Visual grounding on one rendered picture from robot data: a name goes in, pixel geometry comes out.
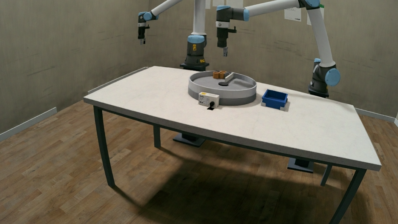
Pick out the white control box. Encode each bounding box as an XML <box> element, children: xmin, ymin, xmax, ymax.
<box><xmin>198</xmin><ymin>91</ymin><xmax>220</xmax><ymax>111</ymax></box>

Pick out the white table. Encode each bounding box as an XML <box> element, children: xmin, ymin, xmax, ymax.
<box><xmin>83</xmin><ymin>65</ymin><xmax>382</xmax><ymax>224</ymax></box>

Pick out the blue crate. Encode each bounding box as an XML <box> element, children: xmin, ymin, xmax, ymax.
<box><xmin>261</xmin><ymin>89</ymin><xmax>289</xmax><ymax>110</ymax></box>

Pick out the grey turntable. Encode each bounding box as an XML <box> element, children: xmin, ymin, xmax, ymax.
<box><xmin>187</xmin><ymin>70</ymin><xmax>258</xmax><ymax>106</ymax></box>

